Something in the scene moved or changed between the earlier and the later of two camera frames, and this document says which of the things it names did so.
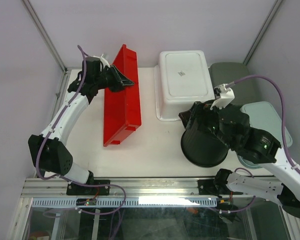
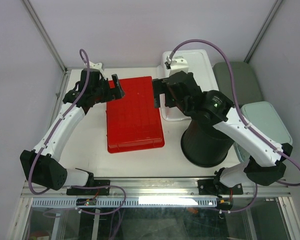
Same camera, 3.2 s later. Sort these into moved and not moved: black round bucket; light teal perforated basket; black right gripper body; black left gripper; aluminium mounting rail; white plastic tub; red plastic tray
Moved: red plastic tray; black right gripper body; black left gripper
Not moved: aluminium mounting rail; white plastic tub; black round bucket; light teal perforated basket
